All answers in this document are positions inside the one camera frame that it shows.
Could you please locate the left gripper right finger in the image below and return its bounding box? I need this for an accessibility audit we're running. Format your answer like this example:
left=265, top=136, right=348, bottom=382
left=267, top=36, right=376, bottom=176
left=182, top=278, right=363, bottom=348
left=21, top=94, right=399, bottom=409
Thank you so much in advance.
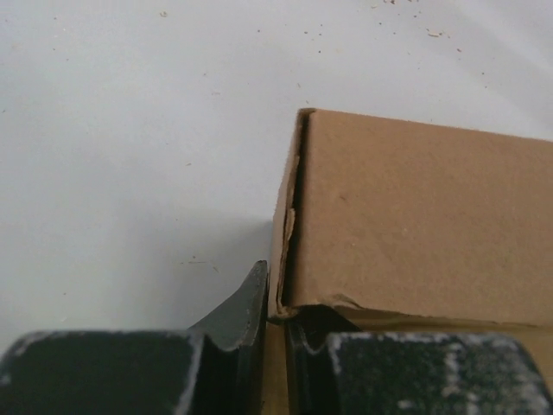
left=285, top=306, right=552, bottom=414

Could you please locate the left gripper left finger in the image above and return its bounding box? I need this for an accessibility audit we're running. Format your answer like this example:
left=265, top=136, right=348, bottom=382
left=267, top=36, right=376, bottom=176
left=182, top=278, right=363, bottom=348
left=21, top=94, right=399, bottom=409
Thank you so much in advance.
left=1, top=260, right=268, bottom=414

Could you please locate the brown cardboard box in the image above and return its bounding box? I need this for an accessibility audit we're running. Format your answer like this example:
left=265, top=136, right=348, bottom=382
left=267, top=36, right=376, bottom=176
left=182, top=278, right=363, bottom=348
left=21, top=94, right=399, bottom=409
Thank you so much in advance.
left=268, top=109, right=552, bottom=391

